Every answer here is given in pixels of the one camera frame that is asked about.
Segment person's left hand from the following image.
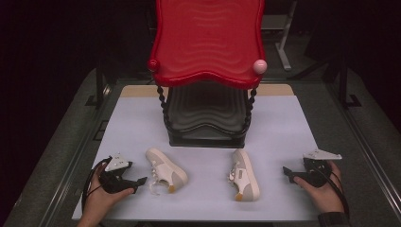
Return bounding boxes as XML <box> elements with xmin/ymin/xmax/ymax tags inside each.
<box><xmin>81</xmin><ymin>163</ymin><xmax>135</xmax><ymax>222</ymax></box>

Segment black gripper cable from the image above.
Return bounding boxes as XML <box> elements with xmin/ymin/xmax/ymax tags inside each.
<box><xmin>80</xmin><ymin>156</ymin><xmax>113</xmax><ymax>213</ymax></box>
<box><xmin>315</xmin><ymin>168</ymin><xmax>351</xmax><ymax>219</ymax></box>

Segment black metal stand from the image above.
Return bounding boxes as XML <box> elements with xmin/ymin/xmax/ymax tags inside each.
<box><xmin>84</xmin><ymin>59</ymin><xmax>112</xmax><ymax>109</ymax></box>
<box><xmin>338</xmin><ymin>51</ymin><xmax>363</xmax><ymax>110</ymax></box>

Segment person's right hand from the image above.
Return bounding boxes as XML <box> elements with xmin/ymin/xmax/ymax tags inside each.
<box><xmin>292</xmin><ymin>160</ymin><xmax>345</xmax><ymax>215</ymax></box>

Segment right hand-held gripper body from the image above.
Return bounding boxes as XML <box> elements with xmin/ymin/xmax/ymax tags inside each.
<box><xmin>303</xmin><ymin>148</ymin><xmax>343</xmax><ymax>188</ymax></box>

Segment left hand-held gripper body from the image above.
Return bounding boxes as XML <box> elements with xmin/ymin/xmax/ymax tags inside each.
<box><xmin>98</xmin><ymin>152</ymin><xmax>138</xmax><ymax>194</ymax></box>

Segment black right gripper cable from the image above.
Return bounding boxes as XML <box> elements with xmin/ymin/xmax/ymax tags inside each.
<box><xmin>315</xmin><ymin>168</ymin><xmax>351</xmax><ymax>219</ymax></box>

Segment grey metal stand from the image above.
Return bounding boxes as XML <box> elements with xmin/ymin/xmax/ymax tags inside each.
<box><xmin>260</xmin><ymin>0</ymin><xmax>299</xmax><ymax>72</ymax></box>

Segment white table cover sheet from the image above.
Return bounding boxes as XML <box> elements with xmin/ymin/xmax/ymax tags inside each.
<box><xmin>71</xmin><ymin>95</ymin><xmax>320</xmax><ymax>222</ymax></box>

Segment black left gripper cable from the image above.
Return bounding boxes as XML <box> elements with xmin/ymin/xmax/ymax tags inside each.
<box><xmin>80</xmin><ymin>156</ymin><xmax>113</xmax><ymax>213</ymax></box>

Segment white sneaker with yellow heel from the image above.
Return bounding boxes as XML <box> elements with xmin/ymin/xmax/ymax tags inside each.
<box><xmin>228</xmin><ymin>148</ymin><xmax>261</xmax><ymax>202</ymax></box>
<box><xmin>145</xmin><ymin>148</ymin><xmax>189</xmax><ymax>195</ymax></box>

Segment red and black two-tier rack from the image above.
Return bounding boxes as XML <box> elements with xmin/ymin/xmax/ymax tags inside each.
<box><xmin>147</xmin><ymin>0</ymin><xmax>269</xmax><ymax>149</ymax></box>

